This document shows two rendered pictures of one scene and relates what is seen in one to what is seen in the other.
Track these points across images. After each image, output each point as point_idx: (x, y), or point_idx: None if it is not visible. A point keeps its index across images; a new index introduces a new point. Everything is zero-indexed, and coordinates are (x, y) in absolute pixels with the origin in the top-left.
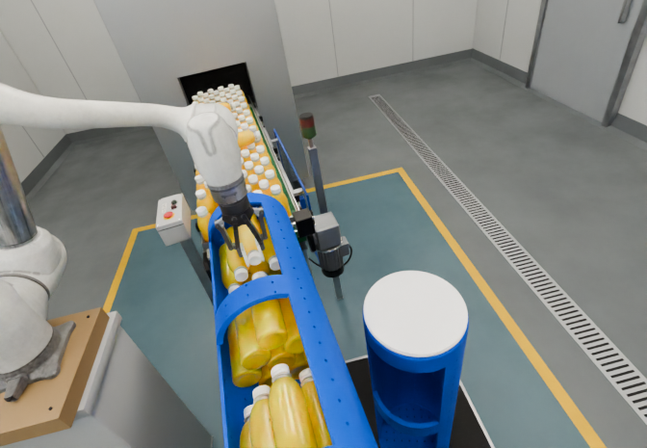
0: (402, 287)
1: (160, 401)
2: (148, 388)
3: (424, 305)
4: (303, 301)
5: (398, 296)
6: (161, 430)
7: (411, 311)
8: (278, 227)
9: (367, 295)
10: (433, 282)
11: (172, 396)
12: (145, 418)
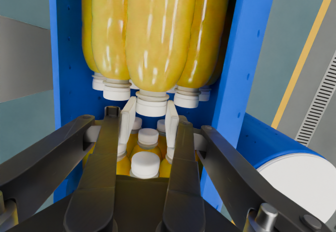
0: (301, 177)
1: (35, 48)
2: (16, 47)
3: (300, 204)
4: None
5: (289, 184)
6: (41, 68)
7: None
8: (247, 69)
9: (263, 167)
10: (331, 186)
11: (50, 36)
12: (20, 72)
